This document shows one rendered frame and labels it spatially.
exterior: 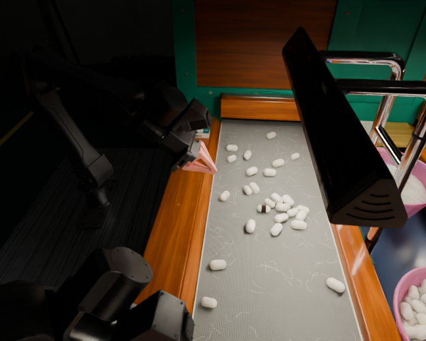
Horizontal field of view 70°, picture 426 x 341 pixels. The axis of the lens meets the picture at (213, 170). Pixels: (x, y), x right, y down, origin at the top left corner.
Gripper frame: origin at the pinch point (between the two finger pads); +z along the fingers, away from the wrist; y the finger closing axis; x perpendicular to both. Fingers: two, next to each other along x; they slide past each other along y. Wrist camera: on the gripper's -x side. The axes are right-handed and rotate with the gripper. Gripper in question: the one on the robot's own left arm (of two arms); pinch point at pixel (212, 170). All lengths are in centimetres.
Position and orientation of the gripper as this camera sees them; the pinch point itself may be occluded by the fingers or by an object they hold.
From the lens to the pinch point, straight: 72.0
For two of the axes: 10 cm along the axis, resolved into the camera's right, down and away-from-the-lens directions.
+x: -6.4, 5.7, 5.1
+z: 7.6, 5.6, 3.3
